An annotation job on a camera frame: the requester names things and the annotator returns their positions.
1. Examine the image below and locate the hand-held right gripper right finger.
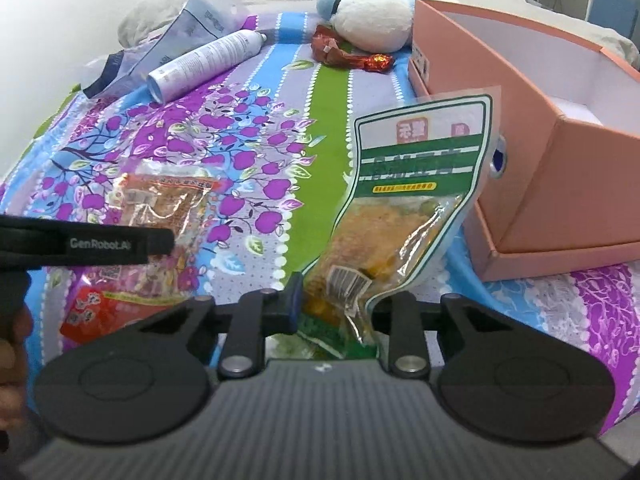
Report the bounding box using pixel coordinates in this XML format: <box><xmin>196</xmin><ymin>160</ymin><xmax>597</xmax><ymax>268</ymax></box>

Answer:
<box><xmin>372</xmin><ymin>292</ymin><xmax>503</xmax><ymax>381</ymax></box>

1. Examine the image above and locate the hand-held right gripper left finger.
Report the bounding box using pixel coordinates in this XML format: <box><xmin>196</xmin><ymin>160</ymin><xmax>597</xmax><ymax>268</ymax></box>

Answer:
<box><xmin>135</xmin><ymin>272</ymin><xmax>307</xmax><ymax>381</ymax></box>

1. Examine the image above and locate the clear orange snack packet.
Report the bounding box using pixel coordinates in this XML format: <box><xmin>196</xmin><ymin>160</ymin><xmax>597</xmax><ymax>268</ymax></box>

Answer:
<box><xmin>59</xmin><ymin>170</ymin><xmax>224</xmax><ymax>346</ymax></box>

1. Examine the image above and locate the green white snack packet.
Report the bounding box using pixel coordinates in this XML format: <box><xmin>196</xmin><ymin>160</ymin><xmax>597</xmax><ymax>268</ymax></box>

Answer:
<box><xmin>300</xmin><ymin>85</ymin><xmax>502</xmax><ymax>348</ymax></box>

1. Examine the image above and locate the pink cardboard box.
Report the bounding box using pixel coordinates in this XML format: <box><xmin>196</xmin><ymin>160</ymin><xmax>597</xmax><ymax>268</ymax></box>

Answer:
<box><xmin>407</xmin><ymin>0</ymin><xmax>640</xmax><ymax>282</ymax></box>

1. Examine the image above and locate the person's left hand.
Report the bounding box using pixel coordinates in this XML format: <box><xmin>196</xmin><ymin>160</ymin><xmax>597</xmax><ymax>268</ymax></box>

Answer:
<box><xmin>0</xmin><ymin>304</ymin><xmax>32</xmax><ymax>442</ymax></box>

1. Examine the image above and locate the white spray can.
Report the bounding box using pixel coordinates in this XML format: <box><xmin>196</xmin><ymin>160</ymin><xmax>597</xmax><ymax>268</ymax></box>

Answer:
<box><xmin>146</xmin><ymin>30</ymin><xmax>264</xmax><ymax>104</ymax></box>

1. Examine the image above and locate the clear plastic bag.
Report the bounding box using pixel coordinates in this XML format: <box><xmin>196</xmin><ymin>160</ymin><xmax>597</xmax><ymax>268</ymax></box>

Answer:
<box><xmin>81</xmin><ymin>0</ymin><xmax>252</xmax><ymax>100</ymax></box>

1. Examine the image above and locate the grey blanket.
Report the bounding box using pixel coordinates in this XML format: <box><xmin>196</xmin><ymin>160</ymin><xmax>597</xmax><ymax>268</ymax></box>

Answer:
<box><xmin>117</xmin><ymin>0</ymin><xmax>640</xmax><ymax>68</ymax></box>

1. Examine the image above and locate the red gold candy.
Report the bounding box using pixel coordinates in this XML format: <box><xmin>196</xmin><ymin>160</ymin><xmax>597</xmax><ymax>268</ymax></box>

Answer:
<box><xmin>362</xmin><ymin>53</ymin><xmax>394</xmax><ymax>74</ymax></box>

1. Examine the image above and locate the red brown snack wrapper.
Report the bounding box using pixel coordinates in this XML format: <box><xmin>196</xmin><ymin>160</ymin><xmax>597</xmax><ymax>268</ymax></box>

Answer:
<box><xmin>310</xmin><ymin>24</ymin><xmax>368</xmax><ymax>69</ymax></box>

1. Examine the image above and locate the white plush toy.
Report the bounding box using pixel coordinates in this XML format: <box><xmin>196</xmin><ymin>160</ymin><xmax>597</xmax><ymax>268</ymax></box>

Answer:
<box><xmin>316</xmin><ymin>0</ymin><xmax>414</xmax><ymax>54</ymax></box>

